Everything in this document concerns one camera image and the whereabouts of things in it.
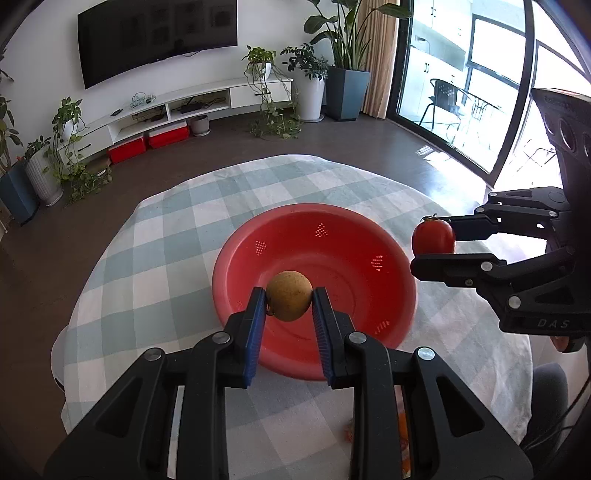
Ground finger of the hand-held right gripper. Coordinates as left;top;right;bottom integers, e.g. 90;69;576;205
445;187;573;243
410;247;575;319

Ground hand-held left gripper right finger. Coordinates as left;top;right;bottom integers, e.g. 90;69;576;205
311;286;539;480

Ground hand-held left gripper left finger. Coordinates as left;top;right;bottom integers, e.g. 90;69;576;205
44;286;269;480

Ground red tomato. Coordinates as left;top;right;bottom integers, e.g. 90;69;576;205
411;215;457;257

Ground tan longan fruit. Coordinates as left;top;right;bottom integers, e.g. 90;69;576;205
265;270;314;322

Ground red plastic colander bowl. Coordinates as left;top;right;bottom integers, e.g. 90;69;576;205
211;203;419;381

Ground orange mandarin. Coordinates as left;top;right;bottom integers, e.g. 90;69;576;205
397;410;411;476

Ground green white checked tablecloth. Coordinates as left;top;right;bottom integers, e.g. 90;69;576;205
60;154;534;480

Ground black balcony chair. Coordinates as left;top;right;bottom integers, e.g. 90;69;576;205
419;78;472;139

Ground person's grey trouser leg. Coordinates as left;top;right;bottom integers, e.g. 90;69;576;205
522;362;571;450

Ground black sliding glass door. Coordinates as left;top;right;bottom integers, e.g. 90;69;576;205
388;0;591;185

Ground large-leaf plant in grey pot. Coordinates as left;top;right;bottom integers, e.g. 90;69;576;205
305;0;411;121

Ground beige curtain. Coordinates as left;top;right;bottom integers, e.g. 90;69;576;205
360;0;400;118

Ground bushy plant in white pot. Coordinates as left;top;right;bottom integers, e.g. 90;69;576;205
281;44;329;123

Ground red storage box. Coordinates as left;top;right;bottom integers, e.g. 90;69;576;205
108;137;148;164
148;122;191;149

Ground white television cabinet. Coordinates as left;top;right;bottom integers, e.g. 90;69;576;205
60;76;294;160

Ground plant in white ribbed pot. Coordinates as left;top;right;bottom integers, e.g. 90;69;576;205
23;138;65;207

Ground trailing pothos in white pot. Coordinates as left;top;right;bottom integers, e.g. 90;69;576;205
242;45;303;139
46;97;112;204

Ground tree plant in blue pot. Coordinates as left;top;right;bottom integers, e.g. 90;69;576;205
0;95;40;225

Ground black wall television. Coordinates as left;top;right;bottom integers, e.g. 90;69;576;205
77;0;238;90

